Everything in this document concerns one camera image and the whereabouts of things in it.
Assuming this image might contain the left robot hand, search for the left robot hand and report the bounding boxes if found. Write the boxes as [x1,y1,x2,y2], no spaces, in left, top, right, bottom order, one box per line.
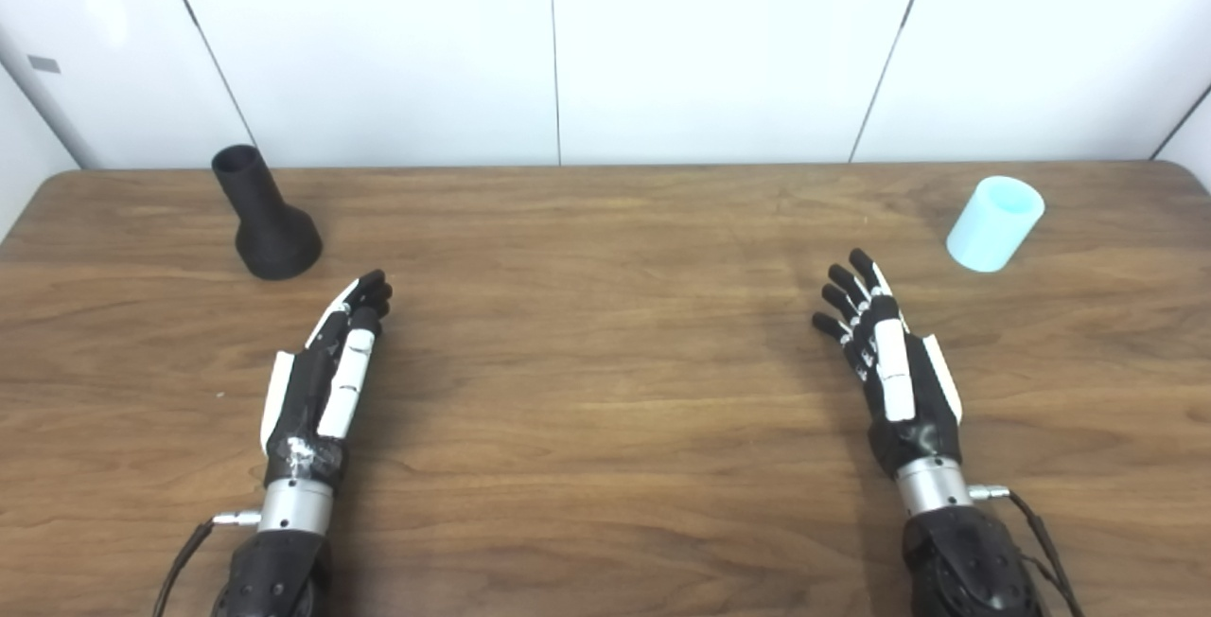
[259,269,395,487]

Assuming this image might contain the black nozzle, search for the black nozzle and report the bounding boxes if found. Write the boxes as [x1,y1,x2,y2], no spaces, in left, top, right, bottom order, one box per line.
[211,144,324,281]

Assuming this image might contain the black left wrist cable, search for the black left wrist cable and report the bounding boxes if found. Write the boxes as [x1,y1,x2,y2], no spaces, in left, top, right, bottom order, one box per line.
[151,510,262,617]

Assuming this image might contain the light-blue hose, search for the light-blue hose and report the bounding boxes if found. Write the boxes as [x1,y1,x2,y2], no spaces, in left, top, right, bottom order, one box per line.
[946,175,1046,273]

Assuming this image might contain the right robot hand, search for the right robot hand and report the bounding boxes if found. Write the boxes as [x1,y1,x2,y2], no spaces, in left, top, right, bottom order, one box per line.
[812,248,964,481]

